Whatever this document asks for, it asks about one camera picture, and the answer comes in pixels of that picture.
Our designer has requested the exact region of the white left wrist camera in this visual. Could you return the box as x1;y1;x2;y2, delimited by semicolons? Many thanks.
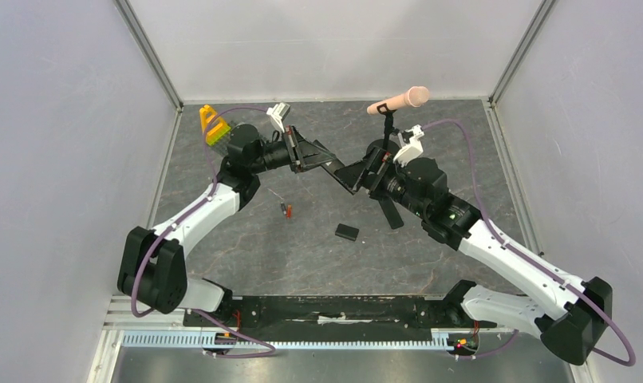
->
266;102;290;134

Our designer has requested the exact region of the yellow toy ladder block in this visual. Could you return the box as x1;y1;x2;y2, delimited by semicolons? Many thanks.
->
199;105;231;147

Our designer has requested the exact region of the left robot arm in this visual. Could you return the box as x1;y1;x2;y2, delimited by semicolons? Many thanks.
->
116;124;337;326

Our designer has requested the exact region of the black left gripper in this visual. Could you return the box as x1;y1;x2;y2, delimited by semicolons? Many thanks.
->
250;125;336;175

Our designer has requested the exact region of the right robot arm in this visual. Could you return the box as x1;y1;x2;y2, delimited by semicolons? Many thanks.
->
323;146;613;365

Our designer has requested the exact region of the black remote with buttons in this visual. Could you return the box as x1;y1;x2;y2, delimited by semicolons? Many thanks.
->
321;159;347;183

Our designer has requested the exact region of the black battery cover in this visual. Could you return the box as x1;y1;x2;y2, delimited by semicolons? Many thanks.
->
334;223;360;242

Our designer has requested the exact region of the pink microphone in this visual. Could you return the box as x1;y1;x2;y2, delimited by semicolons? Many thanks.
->
366;86;430;115

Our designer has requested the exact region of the grey studded baseplate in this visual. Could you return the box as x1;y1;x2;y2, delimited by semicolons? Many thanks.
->
211;132;236;158

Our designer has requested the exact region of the black microphone stand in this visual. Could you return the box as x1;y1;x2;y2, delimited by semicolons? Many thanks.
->
366;103;396;155

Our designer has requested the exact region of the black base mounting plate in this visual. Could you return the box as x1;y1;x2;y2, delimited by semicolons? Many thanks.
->
212;295;475;342

